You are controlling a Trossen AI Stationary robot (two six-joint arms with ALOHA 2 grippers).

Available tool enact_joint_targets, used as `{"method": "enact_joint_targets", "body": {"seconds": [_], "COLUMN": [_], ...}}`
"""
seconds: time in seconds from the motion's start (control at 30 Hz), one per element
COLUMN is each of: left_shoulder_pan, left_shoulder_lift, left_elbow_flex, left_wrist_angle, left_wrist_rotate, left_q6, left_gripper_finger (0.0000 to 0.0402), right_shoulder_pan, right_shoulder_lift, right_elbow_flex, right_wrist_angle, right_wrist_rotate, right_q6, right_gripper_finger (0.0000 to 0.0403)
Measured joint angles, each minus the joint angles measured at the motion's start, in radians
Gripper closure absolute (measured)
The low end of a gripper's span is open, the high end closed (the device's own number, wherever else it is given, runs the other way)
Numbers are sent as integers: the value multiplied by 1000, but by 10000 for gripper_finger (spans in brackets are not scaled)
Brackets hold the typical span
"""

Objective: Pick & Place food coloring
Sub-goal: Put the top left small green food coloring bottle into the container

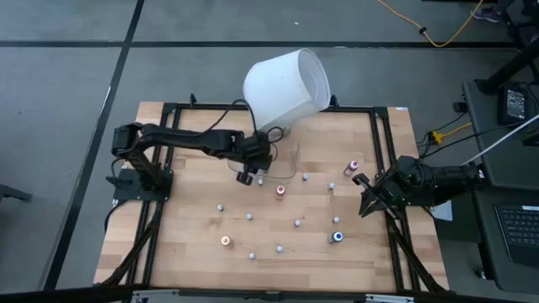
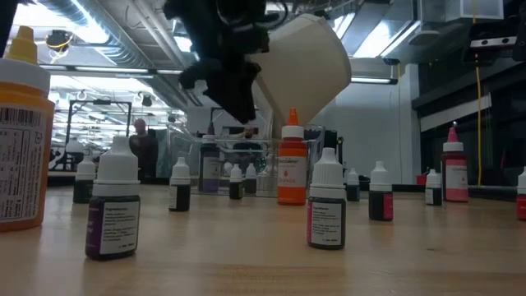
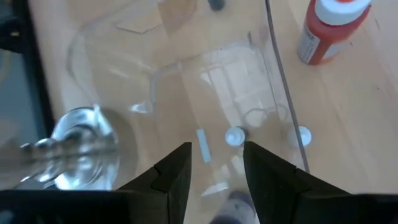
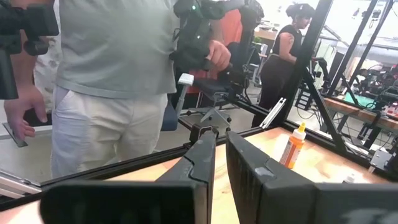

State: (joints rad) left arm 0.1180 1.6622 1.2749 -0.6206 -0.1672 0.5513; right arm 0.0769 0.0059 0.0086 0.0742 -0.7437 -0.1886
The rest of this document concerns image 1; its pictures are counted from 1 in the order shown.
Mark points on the blue-capped small bottle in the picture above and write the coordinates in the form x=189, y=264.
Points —
x=337, y=236

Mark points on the black power box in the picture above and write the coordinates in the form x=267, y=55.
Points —
x=514, y=105

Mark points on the yellow power plug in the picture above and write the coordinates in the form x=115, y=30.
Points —
x=438, y=136

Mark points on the black desk leg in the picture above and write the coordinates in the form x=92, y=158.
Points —
x=509, y=67

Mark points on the large purple food coloring bottle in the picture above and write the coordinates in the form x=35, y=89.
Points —
x=245, y=182

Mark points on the white paper sheet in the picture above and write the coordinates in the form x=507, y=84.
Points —
x=442, y=212

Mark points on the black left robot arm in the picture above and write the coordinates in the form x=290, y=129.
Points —
x=181, y=136

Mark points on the dark grey side desk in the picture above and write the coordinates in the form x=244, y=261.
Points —
x=488, y=139

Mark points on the person's foot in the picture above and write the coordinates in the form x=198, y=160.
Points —
x=486, y=14

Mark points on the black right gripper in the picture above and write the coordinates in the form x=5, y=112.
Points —
x=400, y=185

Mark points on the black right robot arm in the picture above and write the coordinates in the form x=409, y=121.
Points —
x=450, y=177

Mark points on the large pink food coloring bottle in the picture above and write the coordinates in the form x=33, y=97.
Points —
x=353, y=165

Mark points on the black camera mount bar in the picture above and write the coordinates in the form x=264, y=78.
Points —
x=269, y=296

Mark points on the black table frame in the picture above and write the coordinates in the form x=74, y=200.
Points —
x=170, y=110

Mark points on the large orange food coloring bottle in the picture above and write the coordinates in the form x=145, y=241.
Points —
x=280, y=191

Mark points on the white rod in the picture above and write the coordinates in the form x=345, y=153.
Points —
x=505, y=136

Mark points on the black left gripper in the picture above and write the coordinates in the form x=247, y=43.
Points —
x=257, y=152

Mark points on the large yellow food coloring bottle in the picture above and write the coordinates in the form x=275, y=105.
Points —
x=226, y=240

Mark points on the black laptop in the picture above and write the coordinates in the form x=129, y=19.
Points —
x=520, y=227

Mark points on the grey floor object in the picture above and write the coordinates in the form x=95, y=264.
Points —
x=12, y=193

